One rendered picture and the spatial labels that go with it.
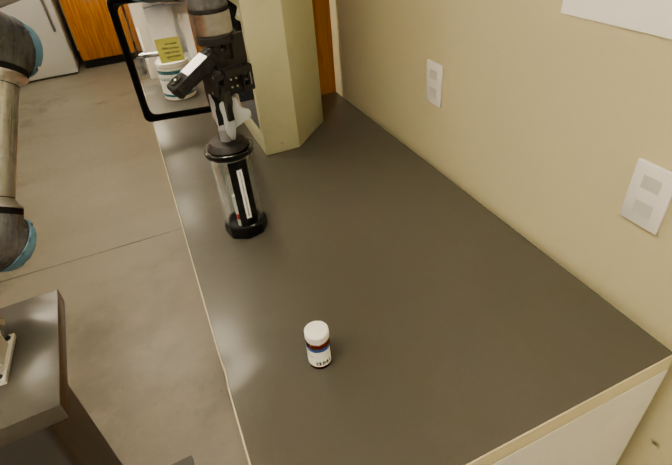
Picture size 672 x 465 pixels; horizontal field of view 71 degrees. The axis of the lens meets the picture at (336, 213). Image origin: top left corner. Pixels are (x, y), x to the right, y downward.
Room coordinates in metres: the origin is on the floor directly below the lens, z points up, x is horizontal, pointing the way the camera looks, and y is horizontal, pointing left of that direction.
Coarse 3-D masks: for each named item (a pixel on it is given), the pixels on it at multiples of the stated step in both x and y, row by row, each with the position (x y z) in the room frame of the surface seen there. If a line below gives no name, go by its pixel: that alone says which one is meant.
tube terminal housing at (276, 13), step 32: (256, 0) 1.32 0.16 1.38; (288, 0) 1.38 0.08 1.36; (256, 32) 1.31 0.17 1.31; (288, 32) 1.36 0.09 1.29; (256, 64) 1.31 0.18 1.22; (288, 64) 1.34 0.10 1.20; (256, 96) 1.30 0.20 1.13; (288, 96) 1.33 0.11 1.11; (320, 96) 1.51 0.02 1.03; (256, 128) 1.37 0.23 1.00; (288, 128) 1.33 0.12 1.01
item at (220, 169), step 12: (252, 144) 0.93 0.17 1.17; (216, 156) 0.89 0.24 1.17; (228, 156) 0.88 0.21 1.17; (216, 168) 0.90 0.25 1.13; (252, 168) 0.92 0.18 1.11; (216, 180) 0.91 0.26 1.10; (228, 180) 0.89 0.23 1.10; (252, 180) 0.91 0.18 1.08; (228, 192) 0.89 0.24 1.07; (228, 204) 0.89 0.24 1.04; (228, 216) 0.90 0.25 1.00; (240, 228) 0.89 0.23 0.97
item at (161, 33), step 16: (128, 16) 1.53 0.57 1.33; (144, 16) 1.54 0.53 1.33; (160, 16) 1.55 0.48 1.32; (176, 16) 1.56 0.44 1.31; (128, 32) 1.53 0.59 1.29; (144, 32) 1.54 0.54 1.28; (160, 32) 1.55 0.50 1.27; (176, 32) 1.56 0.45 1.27; (192, 32) 1.57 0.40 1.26; (144, 48) 1.54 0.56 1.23; (160, 48) 1.55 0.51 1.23; (176, 48) 1.55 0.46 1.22; (192, 48) 1.56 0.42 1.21; (160, 64) 1.54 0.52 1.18; (176, 64) 1.55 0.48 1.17; (144, 80) 1.53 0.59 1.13; (160, 80) 1.54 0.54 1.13; (160, 96) 1.54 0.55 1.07; (192, 96) 1.56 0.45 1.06; (160, 112) 1.53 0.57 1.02
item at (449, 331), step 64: (192, 128) 1.56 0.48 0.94; (320, 128) 1.46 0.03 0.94; (192, 192) 1.12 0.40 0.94; (320, 192) 1.06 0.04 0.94; (384, 192) 1.04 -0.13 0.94; (448, 192) 1.01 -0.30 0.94; (192, 256) 0.84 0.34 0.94; (256, 256) 0.82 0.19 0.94; (320, 256) 0.80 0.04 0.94; (384, 256) 0.78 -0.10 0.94; (448, 256) 0.76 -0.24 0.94; (512, 256) 0.74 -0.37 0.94; (256, 320) 0.63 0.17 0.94; (320, 320) 0.61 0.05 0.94; (384, 320) 0.60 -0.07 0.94; (448, 320) 0.58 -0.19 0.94; (512, 320) 0.57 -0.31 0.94; (576, 320) 0.56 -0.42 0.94; (256, 384) 0.48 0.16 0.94; (320, 384) 0.47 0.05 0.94; (384, 384) 0.46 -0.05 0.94; (448, 384) 0.45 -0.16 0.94; (512, 384) 0.44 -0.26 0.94; (576, 384) 0.43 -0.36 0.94; (256, 448) 0.37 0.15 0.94; (320, 448) 0.36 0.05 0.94; (384, 448) 0.36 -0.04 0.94; (448, 448) 0.35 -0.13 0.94; (512, 448) 0.35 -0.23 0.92
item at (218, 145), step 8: (224, 128) 0.93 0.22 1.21; (216, 136) 0.95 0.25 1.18; (224, 136) 0.92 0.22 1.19; (240, 136) 0.94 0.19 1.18; (208, 144) 0.94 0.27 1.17; (216, 144) 0.91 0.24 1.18; (224, 144) 0.91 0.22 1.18; (232, 144) 0.91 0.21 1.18; (240, 144) 0.91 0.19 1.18; (248, 144) 0.93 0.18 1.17; (216, 152) 0.90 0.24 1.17; (224, 152) 0.89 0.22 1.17; (232, 152) 0.89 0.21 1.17
